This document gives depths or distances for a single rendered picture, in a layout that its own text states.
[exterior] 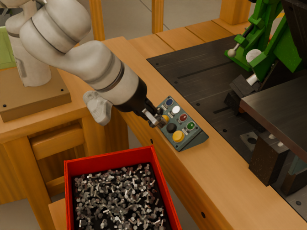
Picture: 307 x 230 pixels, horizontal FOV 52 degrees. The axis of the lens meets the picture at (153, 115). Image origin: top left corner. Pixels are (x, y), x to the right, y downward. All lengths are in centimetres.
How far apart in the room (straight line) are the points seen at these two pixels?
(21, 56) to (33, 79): 8
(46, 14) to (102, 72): 12
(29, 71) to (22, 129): 18
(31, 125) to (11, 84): 17
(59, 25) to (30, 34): 4
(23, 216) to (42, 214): 55
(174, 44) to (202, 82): 30
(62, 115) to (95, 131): 14
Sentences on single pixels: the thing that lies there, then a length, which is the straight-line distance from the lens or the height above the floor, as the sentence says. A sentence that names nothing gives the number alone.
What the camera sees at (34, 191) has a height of 55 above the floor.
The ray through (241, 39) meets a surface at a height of 99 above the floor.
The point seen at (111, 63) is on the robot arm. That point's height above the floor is 120.
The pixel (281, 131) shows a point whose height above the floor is 113.
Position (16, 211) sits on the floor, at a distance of 189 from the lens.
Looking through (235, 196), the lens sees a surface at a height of 90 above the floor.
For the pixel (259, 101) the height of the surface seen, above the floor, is 113.
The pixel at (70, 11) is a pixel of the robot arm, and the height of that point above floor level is 130.
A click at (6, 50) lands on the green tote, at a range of 137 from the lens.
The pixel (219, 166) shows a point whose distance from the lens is 76.
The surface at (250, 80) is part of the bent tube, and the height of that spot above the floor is 99.
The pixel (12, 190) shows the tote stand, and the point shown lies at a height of 9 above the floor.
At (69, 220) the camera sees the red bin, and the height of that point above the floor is 92.
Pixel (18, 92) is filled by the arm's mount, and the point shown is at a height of 89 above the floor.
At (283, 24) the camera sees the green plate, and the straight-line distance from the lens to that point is 72.
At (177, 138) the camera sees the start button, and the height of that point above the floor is 93.
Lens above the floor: 147
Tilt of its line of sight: 41 degrees down
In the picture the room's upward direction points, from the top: straight up
